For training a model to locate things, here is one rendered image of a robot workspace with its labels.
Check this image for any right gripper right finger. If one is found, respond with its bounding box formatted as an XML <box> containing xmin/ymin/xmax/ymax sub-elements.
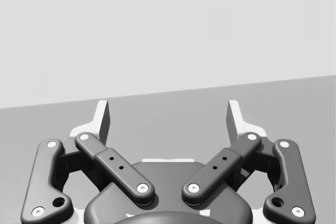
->
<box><xmin>181</xmin><ymin>100</ymin><xmax>317</xmax><ymax>224</ymax></box>

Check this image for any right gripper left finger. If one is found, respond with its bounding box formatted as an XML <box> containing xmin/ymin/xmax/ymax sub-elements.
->
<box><xmin>20</xmin><ymin>100</ymin><xmax>155</xmax><ymax>224</ymax></box>

